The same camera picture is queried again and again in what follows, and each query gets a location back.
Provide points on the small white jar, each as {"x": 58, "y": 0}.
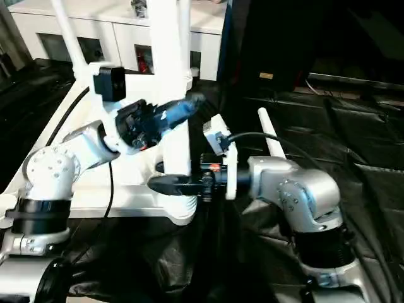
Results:
{"x": 195, "y": 72}

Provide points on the black covered bench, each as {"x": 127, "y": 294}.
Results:
{"x": 356, "y": 80}

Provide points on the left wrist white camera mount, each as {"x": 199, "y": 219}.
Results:
{"x": 110, "y": 109}

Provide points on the black cabinet with yellow label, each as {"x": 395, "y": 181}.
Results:
{"x": 277, "y": 38}

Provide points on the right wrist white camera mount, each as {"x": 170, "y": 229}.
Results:
{"x": 217, "y": 129}

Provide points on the red package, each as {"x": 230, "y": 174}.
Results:
{"x": 141, "y": 63}

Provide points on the grey metal rack frame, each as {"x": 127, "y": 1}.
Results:
{"x": 12, "y": 38}

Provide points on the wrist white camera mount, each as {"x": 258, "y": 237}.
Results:
{"x": 110, "y": 109}
{"x": 217, "y": 129}

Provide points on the white plastic table top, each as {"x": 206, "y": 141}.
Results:
{"x": 132, "y": 195}

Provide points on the white plastic table leg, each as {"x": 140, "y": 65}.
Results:
{"x": 268, "y": 129}
{"x": 170, "y": 63}
{"x": 185, "y": 38}
{"x": 67, "y": 38}

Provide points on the black work mat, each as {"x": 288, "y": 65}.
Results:
{"x": 347, "y": 132}

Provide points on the white cabinet with glass doors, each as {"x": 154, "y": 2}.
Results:
{"x": 126, "y": 28}

